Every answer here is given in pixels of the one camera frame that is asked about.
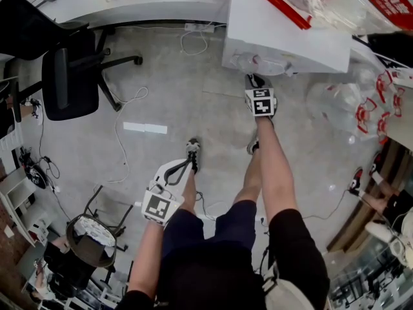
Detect stool with patterned cushion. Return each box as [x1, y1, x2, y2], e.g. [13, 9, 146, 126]
[66, 184, 134, 282]

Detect black round bag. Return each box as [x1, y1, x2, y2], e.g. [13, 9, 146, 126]
[19, 147, 50, 191]

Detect large clear water bottle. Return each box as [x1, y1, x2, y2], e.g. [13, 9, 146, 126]
[263, 0, 413, 37]

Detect person's left forearm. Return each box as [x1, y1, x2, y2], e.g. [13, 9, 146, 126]
[127, 220, 169, 298]

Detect white window ledge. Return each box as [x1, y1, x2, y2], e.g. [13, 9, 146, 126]
[0, 0, 232, 65]

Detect person's dark shorts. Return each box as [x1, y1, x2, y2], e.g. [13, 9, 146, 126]
[161, 200, 259, 271]

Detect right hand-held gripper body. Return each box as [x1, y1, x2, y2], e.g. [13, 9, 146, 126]
[244, 88, 278, 118]

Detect white power strip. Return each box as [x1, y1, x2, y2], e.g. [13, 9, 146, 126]
[184, 23, 216, 34]

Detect person's right forearm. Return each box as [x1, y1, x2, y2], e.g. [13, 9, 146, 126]
[256, 116, 298, 220]

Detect white shoulder strap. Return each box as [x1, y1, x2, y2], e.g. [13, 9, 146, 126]
[261, 263, 327, 310]

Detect black office chair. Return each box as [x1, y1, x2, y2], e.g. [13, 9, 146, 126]
[0, 0, 145, 123]

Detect white cabinet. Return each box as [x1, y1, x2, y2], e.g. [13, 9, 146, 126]
[385, 66, 413, 148]

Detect person's left shoe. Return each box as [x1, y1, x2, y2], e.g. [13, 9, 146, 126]
[186, 137, 202, 175]

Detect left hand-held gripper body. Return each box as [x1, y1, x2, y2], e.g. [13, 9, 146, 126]
[141, 172, 185, 227]

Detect pile of empty water jugs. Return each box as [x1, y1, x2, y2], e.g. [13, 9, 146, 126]
[305, 68, 408, 145]

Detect person's black shirt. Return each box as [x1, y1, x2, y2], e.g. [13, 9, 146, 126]
[116, 207, 332, 310]

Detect white power strip cable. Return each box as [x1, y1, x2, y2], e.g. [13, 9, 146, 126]
[179, 27, 209, 56]

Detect white water dispenser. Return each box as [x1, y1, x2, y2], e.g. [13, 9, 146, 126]
[221, 0, 352, 77]

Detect clear plastic cup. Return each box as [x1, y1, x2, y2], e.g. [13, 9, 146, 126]
[234, 53, 263, 75]

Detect black backpack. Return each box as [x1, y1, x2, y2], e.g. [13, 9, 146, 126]
[351, 30, 413, 69]

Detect white shelf unit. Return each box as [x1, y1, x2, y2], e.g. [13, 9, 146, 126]
[0, 168, 52, 248]

